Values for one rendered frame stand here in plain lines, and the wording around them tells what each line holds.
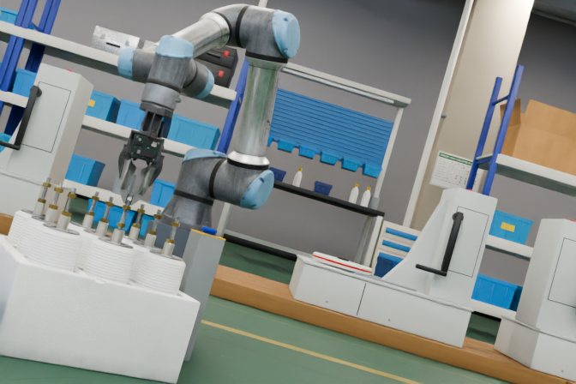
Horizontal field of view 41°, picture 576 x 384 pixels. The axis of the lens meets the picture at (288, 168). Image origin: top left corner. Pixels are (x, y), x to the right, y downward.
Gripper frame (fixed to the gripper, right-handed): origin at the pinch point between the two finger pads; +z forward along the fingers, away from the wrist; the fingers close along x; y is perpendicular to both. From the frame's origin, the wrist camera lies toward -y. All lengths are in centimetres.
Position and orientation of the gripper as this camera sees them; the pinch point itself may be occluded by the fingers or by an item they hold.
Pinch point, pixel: (129, 198)
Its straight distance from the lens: 169.1
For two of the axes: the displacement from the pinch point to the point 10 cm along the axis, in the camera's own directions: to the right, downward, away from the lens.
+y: 1.6, -0.3, -9.9
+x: 9.5, 2.9, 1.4
